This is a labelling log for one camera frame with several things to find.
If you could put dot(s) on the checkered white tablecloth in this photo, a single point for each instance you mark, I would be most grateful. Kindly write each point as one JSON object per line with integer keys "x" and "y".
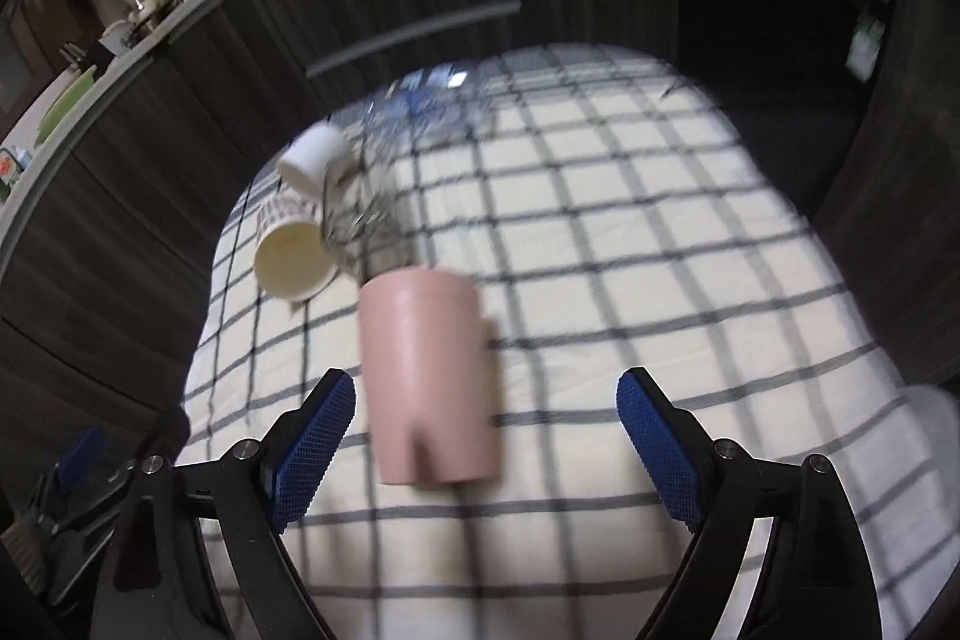
{"x": 611, "y": 217}

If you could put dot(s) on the smoky clear glass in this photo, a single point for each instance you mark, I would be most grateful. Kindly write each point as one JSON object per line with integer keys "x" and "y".
{"x": 363, "y": 221}

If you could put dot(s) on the pink ceramic cup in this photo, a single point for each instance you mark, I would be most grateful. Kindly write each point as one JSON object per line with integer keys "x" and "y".
{"x": 428, "y": 378}

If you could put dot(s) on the green plate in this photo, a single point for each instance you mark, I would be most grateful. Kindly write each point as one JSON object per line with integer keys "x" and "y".
{"x": 64, "y": 103}

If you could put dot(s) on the grey cabinet handle bar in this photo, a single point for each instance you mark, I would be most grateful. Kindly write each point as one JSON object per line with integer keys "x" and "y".
{"x": 404, "y": 34}

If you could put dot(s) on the white paper cup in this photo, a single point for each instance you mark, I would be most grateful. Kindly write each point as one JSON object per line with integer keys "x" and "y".
{"x": 319, "y": 158}

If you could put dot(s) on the patterned paper cup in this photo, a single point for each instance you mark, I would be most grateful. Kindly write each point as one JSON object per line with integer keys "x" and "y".
{"x": 291, "y": 262}

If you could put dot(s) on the green white sticker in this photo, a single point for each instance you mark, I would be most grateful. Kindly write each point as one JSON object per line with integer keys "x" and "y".
{"x": 865, "y": 47}

